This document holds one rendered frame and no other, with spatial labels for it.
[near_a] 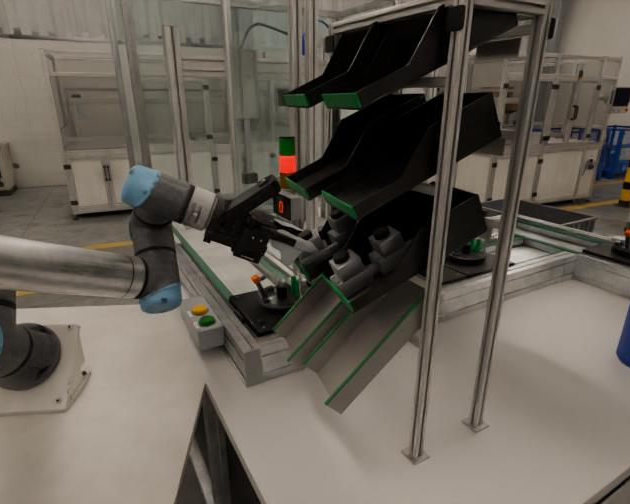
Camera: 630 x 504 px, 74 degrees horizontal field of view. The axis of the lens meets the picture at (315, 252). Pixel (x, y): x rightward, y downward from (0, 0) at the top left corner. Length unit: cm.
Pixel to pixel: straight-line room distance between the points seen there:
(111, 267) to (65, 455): 44
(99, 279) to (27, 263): 10
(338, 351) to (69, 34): 859
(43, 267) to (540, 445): 96
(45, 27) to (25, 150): 210
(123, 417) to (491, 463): 78
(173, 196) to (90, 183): 561
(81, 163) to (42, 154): 289
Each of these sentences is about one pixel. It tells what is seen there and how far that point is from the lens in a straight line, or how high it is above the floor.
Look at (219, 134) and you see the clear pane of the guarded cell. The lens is 243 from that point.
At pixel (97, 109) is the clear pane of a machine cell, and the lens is 627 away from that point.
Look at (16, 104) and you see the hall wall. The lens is 916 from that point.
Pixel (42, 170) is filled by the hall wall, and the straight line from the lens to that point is 921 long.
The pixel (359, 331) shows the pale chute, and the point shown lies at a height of 108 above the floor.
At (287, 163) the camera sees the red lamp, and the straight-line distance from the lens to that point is 129.
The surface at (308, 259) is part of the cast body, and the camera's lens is 83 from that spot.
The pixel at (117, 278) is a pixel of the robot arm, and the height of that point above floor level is 125.
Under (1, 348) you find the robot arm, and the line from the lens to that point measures 102.
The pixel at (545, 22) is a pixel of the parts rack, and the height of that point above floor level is 163.
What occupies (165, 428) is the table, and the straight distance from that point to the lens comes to 102.
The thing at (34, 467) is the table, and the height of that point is 86.
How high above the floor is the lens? 152
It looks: 20 degrees down
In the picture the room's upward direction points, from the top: straight up
